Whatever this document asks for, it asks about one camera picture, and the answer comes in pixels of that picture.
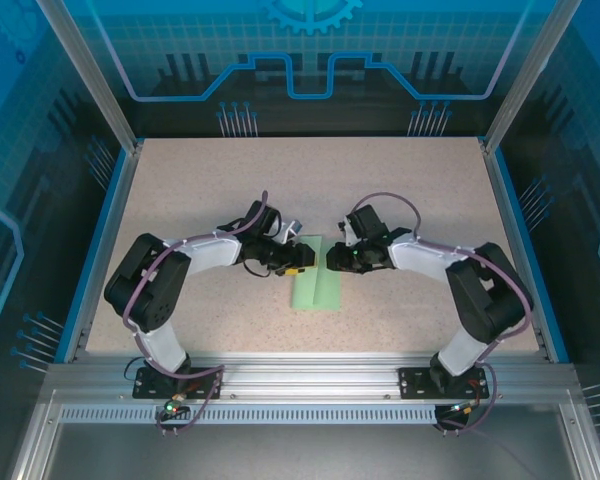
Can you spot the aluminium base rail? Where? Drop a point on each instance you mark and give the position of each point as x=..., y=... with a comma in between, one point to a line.
x=305, y=375

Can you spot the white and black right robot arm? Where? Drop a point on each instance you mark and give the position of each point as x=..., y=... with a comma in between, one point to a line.
x=480, y=295

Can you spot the green paper sheet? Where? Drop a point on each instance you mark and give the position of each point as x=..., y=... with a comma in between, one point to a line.
x=315, y=295

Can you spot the aluminium lower frame bar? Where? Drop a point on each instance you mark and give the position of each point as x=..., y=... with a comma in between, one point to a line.
x=35, y=435
x=582, y=440

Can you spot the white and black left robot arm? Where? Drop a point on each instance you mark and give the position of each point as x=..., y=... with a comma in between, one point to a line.
x=150, y=300

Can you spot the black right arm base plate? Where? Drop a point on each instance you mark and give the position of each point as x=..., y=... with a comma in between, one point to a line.
x=415, y=382

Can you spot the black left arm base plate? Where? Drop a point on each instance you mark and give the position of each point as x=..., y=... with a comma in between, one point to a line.
x=147, y=389

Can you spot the aluminium side rail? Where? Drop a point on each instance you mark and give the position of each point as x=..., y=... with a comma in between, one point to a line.
x=504, y=200
x=119, y=200

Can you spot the aluminium corner post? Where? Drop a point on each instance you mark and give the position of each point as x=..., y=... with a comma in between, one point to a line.
x=527, y=75
x=95, y=75

